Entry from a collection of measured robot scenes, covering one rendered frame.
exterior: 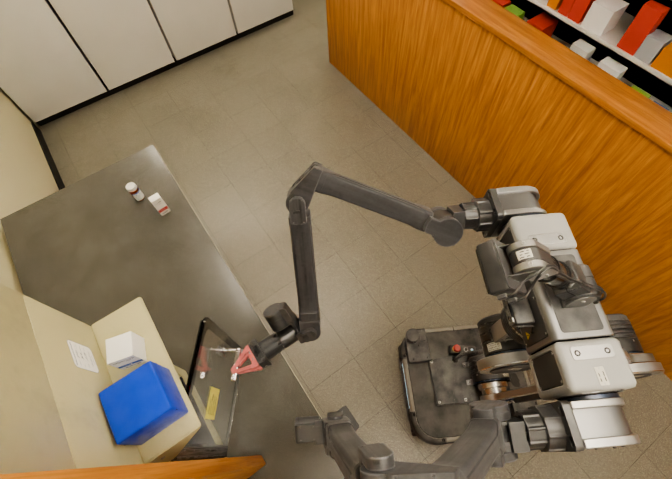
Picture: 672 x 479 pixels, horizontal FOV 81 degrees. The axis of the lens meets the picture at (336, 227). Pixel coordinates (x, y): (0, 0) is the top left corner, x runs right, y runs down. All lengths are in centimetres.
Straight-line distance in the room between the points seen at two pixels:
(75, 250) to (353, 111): 227
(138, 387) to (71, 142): 317
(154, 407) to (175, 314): 81
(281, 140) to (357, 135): 60
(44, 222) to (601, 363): 199
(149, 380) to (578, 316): 85
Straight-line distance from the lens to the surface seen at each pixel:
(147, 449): 91
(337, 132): 320
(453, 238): 104
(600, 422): 96
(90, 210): 199
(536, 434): 93
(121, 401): 85
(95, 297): 177
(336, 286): 251
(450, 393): 215
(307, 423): 105
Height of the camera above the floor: 234
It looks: 61 degrees down
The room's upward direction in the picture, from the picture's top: 4 degrees counter-clockwise
